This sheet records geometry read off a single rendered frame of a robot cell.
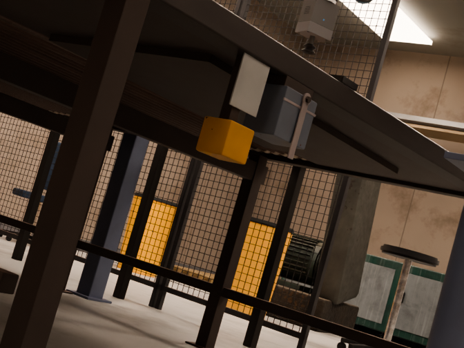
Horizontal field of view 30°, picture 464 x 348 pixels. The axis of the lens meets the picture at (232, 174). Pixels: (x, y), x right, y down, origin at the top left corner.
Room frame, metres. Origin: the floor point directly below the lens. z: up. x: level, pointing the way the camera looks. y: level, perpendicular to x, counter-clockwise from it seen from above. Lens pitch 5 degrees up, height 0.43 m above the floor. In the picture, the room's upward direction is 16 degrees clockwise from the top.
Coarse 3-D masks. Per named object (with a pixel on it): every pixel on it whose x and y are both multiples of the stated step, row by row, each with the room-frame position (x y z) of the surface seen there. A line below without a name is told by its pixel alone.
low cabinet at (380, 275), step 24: (384, 264) 8.07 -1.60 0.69; (312, 288) 8.44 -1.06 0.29; (360, 288) 8.15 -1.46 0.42; (384, 288) 8.02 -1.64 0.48; (408, 288) 7.89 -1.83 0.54; (432, 288) 7.77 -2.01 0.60; (360, 312) 8.12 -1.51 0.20; (384, 312) 7.99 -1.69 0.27; (408, 312) 7.86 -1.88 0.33; (432, 312) 7.73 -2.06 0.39; (408, 336) 7.83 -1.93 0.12
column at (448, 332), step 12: (444, 156) 2.44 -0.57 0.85; (456, 156) 2.42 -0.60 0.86; (456, 240) 2.47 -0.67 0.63; (456, 252) 2.45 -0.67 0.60; (456, 264) 2.44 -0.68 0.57; (456, 276) 2.43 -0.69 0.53; (444, 288) 2.47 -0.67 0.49; (456, 288) 2.42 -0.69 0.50; (444, 300) 2.45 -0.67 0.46; (456, 300) 2.41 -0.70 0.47; (444, 312) 2.44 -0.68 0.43; (456, 312) 2.41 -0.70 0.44; (432, 324) 2.49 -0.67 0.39; (444, 324) 2.43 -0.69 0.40; (456, 324) 2.40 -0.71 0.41; (432, 336) 2.46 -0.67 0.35; (444, 336) 2.42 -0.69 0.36; (456, 336) 2.40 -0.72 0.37
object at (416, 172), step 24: (0, 0) 2.14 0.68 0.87; (24, 0) 2.06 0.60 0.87; (48, 0) 1.99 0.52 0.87; (72, 0) 1.92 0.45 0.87; (96, 0) 1.86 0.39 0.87; (24, 24) 2.37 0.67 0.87; (48, 24) 2.27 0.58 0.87; (72, 24) 2.18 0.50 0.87; (96, 24) 2.10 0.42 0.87; (144, 24) 1.95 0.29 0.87; (168, 24) 1.89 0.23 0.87; (192, 48) 2.06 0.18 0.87; (216, 48) 1.99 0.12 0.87; (336, 120) 2.46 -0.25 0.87; (360, 144) 2.76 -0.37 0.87; (384, 144) 2.64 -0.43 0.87; (360, 168) 3.34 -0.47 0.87; (408, 168) 2.99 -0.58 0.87
